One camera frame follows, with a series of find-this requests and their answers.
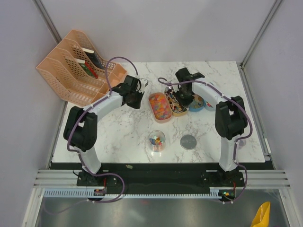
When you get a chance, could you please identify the clear plastic jar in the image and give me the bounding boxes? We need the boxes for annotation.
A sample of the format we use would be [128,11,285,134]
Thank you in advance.
[148,130,166,152]

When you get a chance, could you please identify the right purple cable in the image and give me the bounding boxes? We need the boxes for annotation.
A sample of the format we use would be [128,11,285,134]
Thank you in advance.
[157,77,253,205]

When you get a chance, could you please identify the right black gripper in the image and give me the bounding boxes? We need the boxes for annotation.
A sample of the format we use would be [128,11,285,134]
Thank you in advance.
[172,87,195,110]

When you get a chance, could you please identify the yellow plastic scoop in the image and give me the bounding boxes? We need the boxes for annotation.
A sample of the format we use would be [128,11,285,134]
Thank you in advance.
[250,201,271,227]

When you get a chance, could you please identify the red green book in rack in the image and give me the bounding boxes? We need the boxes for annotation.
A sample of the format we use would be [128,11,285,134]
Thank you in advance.
[76,59,98,79]

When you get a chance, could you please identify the white cable duct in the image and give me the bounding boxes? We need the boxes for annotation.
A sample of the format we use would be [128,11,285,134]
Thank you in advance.
[43,187,226,199]

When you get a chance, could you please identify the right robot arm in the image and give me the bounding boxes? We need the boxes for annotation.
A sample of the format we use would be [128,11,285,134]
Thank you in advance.
[175,68,248,186]

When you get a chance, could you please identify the purple cable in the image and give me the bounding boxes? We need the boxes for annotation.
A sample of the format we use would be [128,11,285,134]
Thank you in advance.
[42,56,141,215]
[157,77,253,205]

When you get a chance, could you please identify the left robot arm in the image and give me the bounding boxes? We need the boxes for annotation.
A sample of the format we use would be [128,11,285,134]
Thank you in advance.
[63,75,148,186]

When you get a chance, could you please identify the silver jar lid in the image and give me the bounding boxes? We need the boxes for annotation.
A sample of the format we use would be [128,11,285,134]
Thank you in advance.
[180,134,197,150]

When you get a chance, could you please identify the peach file organizer rack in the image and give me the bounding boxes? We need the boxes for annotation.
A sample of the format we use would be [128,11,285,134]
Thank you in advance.
[36,30,127,106]

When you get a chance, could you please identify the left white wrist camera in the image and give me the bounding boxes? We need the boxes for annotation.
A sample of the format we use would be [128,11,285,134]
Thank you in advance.
[137,78,149,93]

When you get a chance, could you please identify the light blue candy tray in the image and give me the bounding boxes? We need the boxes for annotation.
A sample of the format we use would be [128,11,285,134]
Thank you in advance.
[204,101,215,111]

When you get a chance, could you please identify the pink star candy tray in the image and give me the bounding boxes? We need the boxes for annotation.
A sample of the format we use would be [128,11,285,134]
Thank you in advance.
[148,92,172,123]

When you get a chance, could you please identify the blue jelly candy tray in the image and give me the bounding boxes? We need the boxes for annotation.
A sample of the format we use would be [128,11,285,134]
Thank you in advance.
[188,94,205,112]

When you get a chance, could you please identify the tan lollipop tray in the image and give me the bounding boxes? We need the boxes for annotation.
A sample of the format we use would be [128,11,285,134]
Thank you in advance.
[164,86,188,117]

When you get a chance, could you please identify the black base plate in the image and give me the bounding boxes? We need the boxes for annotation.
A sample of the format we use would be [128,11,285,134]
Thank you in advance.
[77,163,247,200]

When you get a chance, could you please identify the small purple candy cup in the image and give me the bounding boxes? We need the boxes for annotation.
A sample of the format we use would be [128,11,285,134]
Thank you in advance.
[238,139,246,149]

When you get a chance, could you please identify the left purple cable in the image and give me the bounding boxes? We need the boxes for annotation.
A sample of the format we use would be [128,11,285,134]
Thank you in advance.
[42,56,141,215]

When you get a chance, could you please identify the black book in rack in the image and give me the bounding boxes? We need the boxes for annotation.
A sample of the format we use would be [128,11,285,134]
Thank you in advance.
[82,47,104,70]

